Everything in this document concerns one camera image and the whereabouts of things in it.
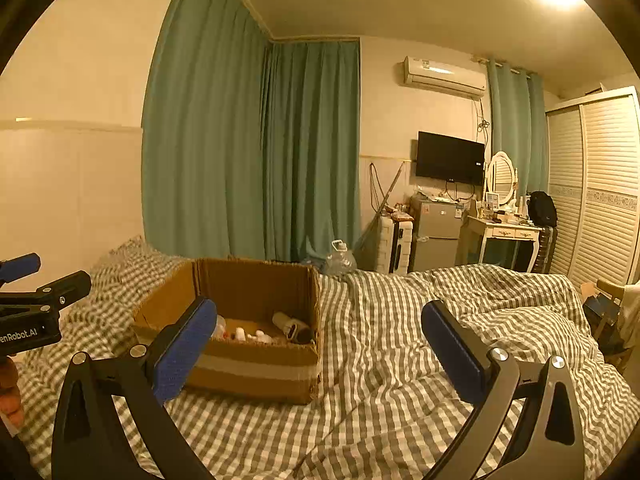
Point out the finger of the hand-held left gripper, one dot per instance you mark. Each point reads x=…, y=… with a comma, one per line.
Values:
x=22, y=264
x=65, y=287

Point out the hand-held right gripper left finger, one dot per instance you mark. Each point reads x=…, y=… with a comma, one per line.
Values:
x=182, y=355

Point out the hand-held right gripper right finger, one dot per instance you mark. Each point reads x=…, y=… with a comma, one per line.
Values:
x=452, y=355

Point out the brown cardboard box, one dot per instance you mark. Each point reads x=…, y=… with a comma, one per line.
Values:
x=260, y=365

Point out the person's left hand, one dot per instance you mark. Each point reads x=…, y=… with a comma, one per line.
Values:
x=10, y=395

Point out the grey checked duvet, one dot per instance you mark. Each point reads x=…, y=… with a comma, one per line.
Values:
x=380, y=360

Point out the grey small fridge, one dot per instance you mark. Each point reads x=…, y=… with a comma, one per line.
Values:
x=435, y=235

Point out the white radiator heater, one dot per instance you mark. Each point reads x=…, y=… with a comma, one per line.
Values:
x=392, y=245

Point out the white dressing table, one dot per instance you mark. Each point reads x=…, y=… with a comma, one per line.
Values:
x=505, y=232

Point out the large clear water jug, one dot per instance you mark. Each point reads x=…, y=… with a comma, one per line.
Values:
x=341, y=260

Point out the wooden chair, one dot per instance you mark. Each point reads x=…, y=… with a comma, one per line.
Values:
x=607, y=310

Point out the black backpack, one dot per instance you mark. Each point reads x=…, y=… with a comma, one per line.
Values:
x=542, y=209

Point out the white oval mirror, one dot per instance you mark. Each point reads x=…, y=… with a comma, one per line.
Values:
x=501, y=175

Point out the wide green curtain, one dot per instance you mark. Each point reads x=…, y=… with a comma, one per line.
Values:
x=205, y=135

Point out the white louvred wardrobe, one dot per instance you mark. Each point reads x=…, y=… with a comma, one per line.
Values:
x=600, y=185

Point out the green corner curtain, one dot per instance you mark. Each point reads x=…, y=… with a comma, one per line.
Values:
x=315, y=160

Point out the narrow green curtain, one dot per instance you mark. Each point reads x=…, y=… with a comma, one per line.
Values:
x=515, y=120

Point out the white air conditioner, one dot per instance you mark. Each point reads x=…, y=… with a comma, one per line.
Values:
x=442, y=76

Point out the small picture frame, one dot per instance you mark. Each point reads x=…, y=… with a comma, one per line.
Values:
x=492, y=200

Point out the black wall television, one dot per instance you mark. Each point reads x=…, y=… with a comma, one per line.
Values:
x=450, y=157

